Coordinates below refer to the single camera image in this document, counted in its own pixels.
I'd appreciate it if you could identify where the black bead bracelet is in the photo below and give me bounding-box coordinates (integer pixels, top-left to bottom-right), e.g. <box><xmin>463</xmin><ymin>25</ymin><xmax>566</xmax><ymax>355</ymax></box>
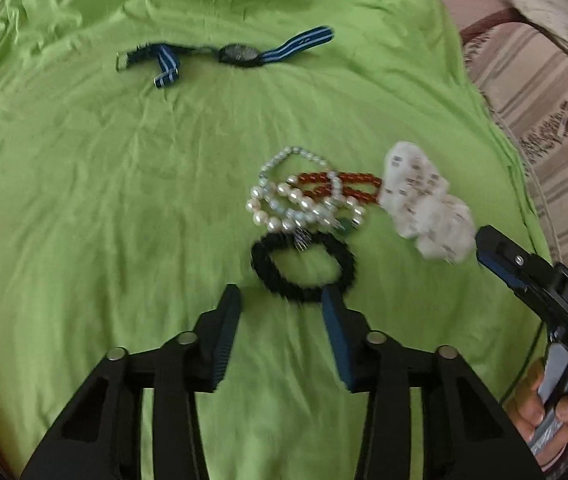
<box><xmin>250</xmin><ymin>228</ymin><xmax>358</xmax><ymax>305</ymax></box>

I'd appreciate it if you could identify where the pale green bead bracelet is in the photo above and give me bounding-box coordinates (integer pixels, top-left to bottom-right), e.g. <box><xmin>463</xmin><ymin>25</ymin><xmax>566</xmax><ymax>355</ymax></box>
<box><xmin>257</xmin><ymin>145</ymin><xmax>368</xmax><ymax>231</ymax></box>

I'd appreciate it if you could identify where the red bead bracelet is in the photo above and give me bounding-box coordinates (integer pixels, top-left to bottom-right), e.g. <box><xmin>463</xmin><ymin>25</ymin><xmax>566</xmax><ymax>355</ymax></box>
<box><xmin>294</xmin><ymin>171</ymin><xmax>384</xmax><ymax>206</ymax></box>

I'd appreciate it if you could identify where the large white pearl bracelet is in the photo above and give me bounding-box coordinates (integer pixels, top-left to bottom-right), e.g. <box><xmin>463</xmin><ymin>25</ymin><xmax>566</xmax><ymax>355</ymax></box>
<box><xmin>244</xmin><ymin>182</ymin><xmax>336</xmax><ymax>234</ymax></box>

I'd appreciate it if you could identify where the white polka dot scrunchie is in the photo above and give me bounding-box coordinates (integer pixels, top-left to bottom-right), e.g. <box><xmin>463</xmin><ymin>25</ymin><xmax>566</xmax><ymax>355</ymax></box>
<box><xmin>378</xmin><ymin>142</ymin><xmax>476</xmax><ymax>263</ymax></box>

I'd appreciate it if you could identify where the right hand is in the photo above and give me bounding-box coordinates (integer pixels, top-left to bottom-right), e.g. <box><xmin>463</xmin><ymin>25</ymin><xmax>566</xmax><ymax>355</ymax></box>
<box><xmin>505</xmin><ymin>358</ymin><xmax>568</xmax><ymax>470</ymax></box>

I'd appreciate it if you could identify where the green bed sheet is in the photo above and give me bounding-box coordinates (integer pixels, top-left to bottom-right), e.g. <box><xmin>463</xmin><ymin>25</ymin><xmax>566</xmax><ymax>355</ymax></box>
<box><xmin>0</xmin><ymin>0</ymin><xmax>549</xmax><ymax>479</ymax></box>

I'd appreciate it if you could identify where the striped beige bedding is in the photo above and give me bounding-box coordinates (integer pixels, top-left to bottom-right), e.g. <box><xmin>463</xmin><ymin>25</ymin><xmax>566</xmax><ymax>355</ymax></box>
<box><xmin>442</xmin><ymin>0</ymin><xmax>568</xmax><ymax>263</ymax></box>

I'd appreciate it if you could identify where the blue striped strap watch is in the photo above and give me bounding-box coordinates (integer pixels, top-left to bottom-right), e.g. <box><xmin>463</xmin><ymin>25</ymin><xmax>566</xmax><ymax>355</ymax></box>
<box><xmin>115</xmin><ymin>26</ymin><xmax>335</xmax><ymax>89</ymax></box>

